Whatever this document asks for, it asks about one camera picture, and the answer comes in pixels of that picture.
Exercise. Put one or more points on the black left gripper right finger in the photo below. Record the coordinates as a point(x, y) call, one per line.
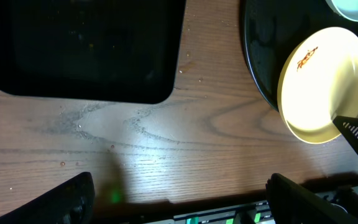
point(292, 203)

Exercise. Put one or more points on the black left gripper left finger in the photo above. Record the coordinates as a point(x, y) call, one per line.
point(70, 202)

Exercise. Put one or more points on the yellow plate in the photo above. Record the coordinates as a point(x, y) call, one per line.
point(318, 82)

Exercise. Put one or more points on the light green plate with stain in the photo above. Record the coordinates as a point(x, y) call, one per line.
point(348, 9)

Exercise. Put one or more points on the round black tray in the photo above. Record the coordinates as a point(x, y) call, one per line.
point(270, 31)

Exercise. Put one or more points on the black rectangular tray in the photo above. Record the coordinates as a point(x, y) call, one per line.
point(108, 50)

